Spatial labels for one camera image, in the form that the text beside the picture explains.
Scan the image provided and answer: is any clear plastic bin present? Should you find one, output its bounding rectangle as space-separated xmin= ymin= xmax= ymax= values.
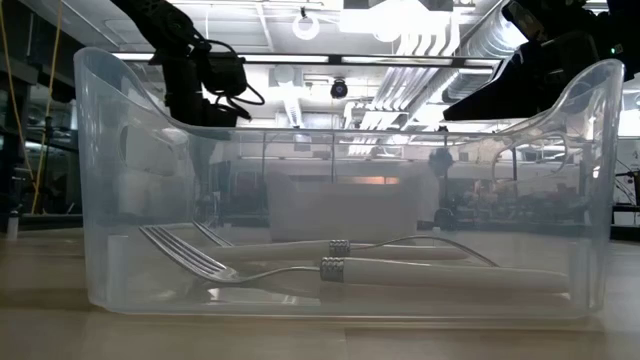
xmin=73 ymin=46 xmax=626 ymax=321

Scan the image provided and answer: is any cluttered background workbench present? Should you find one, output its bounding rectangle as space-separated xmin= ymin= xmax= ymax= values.
xmin=449 ymin=189 xmax=640 ymax=241

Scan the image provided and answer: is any small white bottle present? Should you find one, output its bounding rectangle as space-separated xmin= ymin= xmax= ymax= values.
xmin=5 ymin=209 xmax=20 ymax=241

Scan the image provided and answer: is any white handled fork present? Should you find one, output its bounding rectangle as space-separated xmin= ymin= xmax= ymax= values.
xmin=202 ymin=233 xmax=501 ymax=269
xmin=192 ymin=221 xmax=471 ymax=263
xmin=138 ymin=224 xmax=572 ymax=295

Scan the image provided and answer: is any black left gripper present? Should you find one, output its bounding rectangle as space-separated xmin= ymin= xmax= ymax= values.
xmin=160 ymin=52 xmax=240 ymax=130

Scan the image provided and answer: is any white ring ceiling light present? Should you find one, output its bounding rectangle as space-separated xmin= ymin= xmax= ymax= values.
xmin=292 ymin=13 xmax=321 ymax=42

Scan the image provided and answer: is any black overhead camera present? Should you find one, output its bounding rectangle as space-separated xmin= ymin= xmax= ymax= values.
xmin=329 ymin=77 xmax=350 ymax=100

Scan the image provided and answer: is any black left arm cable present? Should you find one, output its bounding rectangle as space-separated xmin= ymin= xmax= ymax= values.
xmin=202 ymin=38 xmax=267 ymax=122

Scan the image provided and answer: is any orange plastic bin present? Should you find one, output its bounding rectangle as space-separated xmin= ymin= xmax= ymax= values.
xmin=335 ymin=174 xmax=402 ymax=186

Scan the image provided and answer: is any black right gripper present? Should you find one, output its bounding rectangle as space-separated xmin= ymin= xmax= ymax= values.
xmin=441 ymin=0 xmax=640 ymax=123

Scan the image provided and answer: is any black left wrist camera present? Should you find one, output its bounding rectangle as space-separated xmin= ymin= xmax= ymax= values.
xmin=199 ymin=48 xmax=250 ymax=100

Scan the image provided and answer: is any black aluminium extrusion frame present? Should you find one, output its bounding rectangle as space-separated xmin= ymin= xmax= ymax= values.
xmin=112 ymin=51 xmax=504 ymax=67

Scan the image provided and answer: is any silver ventilation duct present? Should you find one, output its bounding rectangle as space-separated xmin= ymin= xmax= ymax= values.
xmin=442 ymin=4 xmax=516 ymax=104

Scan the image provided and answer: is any yellow cable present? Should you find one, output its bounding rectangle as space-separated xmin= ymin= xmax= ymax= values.
xmin=0 ymin=0 xmax=64 ymax=216

